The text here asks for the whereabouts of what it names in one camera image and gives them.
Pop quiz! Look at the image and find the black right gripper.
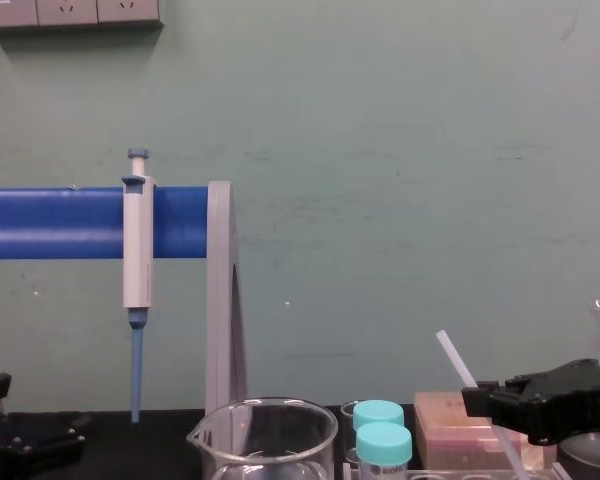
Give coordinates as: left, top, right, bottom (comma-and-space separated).
461, 358, 600, 447

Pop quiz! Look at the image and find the tan pipette tip box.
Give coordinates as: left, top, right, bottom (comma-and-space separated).
413, 390, 557, 472

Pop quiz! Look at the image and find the clear glass beaker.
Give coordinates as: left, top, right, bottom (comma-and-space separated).
186, 397, 341, 480

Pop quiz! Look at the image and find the clear acrylic tube rack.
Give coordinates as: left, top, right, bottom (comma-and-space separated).
341, 461, 572, 480

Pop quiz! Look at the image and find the small clear glass vial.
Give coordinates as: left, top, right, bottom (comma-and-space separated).
340, 399, 362, 464

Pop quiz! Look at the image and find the teal capped sample tube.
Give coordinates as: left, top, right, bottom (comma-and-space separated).
355, 421, 414, 480
352, 399, 406, 432

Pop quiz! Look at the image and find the grey wall socket panel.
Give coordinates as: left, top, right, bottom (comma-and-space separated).
0, 0, 163, 34

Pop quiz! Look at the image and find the white and blue pipette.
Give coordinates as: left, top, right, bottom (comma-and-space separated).
120, 147, 157, 425

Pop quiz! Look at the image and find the grey pipette stand upright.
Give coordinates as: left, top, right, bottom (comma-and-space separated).
204, 180, 250, 416

